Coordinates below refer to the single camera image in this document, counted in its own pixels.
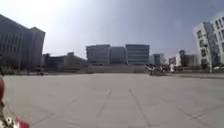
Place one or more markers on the grey striped office building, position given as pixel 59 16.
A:
pixel 116 54

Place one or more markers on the row of parked vehicles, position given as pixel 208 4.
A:
pixel 158 69

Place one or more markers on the low grey wall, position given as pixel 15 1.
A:
pixel 115 69

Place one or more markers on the large dark grey building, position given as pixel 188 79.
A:
pixel 18 45

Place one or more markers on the low dark building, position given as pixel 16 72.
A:
pixel 65 61

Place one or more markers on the distant pale building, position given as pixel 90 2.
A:
pixel 158 59

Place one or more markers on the white tall building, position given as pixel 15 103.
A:
pixel 210 43

